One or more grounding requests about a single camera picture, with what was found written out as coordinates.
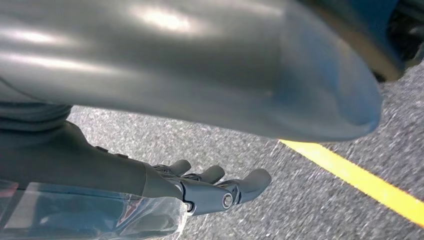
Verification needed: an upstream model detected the blue steel shelf rack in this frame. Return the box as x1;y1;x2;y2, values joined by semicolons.
344;0;424;72

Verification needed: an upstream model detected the yellow floor tape square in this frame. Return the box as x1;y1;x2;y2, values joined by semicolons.
279;139;424;229

